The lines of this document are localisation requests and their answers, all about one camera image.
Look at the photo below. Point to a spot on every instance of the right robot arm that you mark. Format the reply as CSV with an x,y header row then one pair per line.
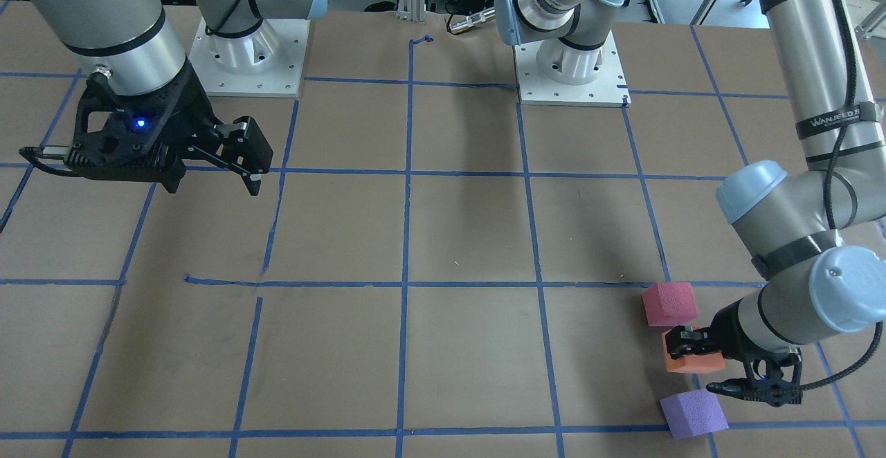
x,y
136,41

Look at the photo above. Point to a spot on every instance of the pink foam cube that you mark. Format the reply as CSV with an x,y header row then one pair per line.
x,y
669,304

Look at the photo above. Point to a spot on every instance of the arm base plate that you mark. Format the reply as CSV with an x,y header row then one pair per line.
x,y
552,74
266,64

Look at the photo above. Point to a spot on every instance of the purple foam cube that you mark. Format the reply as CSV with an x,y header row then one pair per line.
x,y
692,414

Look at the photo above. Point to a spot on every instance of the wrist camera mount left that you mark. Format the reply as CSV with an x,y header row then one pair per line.
x,y
771,378

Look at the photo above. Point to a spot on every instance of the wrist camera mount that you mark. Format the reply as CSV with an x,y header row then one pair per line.
x,y
117,137
771,378

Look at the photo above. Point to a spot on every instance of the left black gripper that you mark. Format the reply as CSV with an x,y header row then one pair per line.
x,y
724,331

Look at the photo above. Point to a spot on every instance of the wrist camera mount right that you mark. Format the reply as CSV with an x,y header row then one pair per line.
x,y
117,137

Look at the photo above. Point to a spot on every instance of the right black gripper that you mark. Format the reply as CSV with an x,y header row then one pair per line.
x,y
194,107

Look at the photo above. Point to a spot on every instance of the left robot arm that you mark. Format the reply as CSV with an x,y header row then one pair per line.
x,y
816,287

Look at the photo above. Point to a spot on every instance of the orange foam cube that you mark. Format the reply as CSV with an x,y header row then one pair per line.
x,y
691,363

